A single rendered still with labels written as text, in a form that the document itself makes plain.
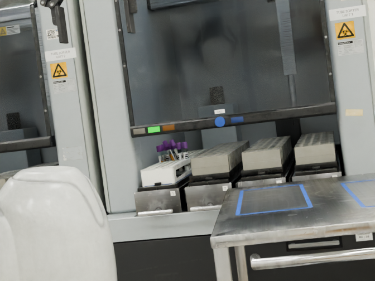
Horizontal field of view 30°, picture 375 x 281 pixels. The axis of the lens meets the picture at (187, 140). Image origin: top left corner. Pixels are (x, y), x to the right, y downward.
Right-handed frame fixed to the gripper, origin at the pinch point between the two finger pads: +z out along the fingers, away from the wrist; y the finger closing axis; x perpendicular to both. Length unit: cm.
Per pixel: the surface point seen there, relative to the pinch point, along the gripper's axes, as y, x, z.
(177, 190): -4, 66, 40
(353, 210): 44, -3, 38
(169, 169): -6, 70, 34
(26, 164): -81, 135, 31
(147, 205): -13, 66, 43
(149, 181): -13, 70, 37
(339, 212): 41, -3, 38
